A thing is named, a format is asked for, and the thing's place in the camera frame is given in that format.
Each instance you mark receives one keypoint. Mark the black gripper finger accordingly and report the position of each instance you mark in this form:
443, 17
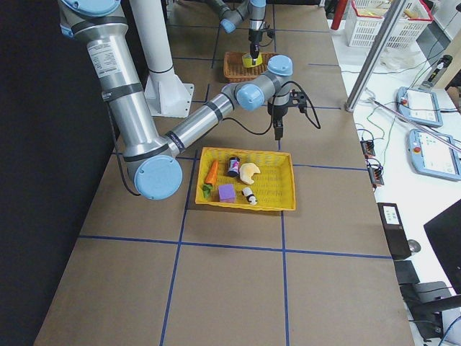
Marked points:
278, 129

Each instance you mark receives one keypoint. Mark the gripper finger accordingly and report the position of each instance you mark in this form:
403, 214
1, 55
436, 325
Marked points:
254, 52

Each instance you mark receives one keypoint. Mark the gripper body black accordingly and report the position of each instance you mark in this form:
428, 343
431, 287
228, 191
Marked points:
253, 39
276, 111

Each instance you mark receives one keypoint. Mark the yellow tape roll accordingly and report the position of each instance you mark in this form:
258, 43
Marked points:
249, 62

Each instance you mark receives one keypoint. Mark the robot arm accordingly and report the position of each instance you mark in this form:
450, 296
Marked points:
230, 19
153, 118

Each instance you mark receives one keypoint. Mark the brown wicker basket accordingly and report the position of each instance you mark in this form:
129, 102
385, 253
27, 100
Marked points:
235, 71

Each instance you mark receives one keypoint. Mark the yellow woven plastic basket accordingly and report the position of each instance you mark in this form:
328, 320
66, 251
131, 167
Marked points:
274, 187

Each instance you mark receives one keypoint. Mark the cream croissant toy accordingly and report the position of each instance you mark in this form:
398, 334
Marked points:
247, 171

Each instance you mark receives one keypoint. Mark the small dark can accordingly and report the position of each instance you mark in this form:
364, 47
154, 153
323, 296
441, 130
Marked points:
233, 167

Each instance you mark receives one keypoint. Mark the panda toy figure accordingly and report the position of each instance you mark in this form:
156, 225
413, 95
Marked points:
249, 196

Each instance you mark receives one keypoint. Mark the orange carrot toy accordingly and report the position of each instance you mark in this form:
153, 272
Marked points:
212, 174

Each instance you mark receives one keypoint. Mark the purple foam block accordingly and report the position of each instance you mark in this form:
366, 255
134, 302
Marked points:
227, 193

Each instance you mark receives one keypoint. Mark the red cylinder object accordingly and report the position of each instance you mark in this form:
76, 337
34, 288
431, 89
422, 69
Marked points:
338, 14

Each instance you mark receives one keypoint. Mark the white plastic crate red rim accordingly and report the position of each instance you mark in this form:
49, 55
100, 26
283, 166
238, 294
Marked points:
363, 21

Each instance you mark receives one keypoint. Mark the upper teach pendant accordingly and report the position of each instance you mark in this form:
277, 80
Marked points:
422, 107

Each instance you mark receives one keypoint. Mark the teach pendant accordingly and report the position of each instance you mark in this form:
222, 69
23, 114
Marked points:
422, 107
433, 158

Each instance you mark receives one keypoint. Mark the lower teach pendant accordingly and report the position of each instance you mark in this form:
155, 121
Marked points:
433, 158

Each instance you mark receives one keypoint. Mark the black box device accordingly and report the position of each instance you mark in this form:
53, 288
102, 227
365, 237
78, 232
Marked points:
394, 231

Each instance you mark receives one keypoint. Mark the black monitor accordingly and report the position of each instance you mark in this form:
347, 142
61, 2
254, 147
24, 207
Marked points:
443, 233

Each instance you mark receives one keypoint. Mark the aluminium frame post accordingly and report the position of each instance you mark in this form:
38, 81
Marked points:
380, 43

